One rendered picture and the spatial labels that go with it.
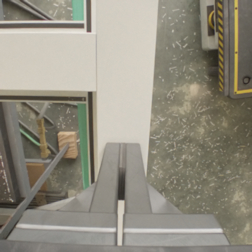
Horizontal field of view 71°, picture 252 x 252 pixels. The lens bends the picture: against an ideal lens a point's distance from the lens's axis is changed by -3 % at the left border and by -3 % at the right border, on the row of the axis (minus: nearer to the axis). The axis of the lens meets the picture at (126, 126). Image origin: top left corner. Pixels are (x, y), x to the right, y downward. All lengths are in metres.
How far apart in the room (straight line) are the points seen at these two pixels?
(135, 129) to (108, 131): 0.02
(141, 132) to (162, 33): 0.98
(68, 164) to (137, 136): 1.15
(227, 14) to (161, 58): 0.40
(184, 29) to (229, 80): 0.42
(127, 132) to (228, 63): 0.75
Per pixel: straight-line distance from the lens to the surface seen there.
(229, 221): 1.75
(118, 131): 0.15
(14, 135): 0.65
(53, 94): 0.21
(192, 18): 1.16
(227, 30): 0.86
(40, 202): 1.08
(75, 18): 0.22
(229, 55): 0.86
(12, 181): 0.70
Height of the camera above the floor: 1.08
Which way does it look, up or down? 72 degrees down
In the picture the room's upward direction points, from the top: 180 degrees clockwise
